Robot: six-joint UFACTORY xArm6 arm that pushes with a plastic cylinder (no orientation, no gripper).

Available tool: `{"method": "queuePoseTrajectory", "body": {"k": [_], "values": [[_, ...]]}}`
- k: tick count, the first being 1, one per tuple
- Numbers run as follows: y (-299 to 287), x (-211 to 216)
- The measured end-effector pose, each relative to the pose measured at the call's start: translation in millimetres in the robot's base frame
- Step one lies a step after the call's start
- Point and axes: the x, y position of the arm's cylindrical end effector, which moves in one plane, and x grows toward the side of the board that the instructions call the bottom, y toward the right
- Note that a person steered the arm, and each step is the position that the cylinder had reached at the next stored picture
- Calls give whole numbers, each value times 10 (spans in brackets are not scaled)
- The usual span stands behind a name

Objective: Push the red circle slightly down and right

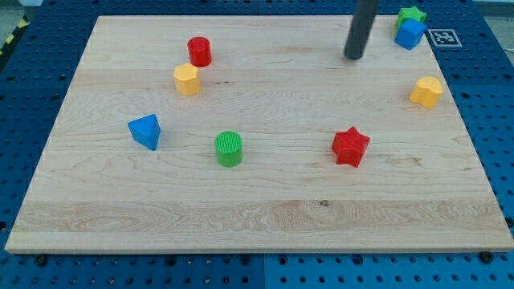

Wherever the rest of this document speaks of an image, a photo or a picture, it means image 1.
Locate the wooden board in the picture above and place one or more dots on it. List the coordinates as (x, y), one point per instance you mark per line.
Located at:
(284, 86)

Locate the blue triangle block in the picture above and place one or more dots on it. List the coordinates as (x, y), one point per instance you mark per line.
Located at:
(146, 131)

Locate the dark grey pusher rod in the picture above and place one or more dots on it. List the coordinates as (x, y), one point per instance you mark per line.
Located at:
(360, 28)

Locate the white fiducial marker tag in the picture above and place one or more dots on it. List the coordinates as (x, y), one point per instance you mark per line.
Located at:
(444, 37)

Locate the red cylinder block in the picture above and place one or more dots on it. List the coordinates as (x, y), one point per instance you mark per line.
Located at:
(199, 51)

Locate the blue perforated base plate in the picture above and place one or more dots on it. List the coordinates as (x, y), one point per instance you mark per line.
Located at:
(37, 75)

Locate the red star block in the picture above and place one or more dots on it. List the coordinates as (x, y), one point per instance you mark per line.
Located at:
(349, 147)

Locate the blue cube block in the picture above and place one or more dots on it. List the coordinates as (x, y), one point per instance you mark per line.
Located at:
(410, 33)

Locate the yellow heart block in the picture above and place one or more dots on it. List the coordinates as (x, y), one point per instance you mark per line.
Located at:
(427, 92)

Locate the yellow hexagon block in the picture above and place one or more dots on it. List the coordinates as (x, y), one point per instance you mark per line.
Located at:
(186, 79)

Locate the green star block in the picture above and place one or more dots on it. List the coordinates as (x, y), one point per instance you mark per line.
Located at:
(407, 13)

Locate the green cylinder block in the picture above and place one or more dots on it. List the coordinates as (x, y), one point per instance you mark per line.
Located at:
(229, 148)

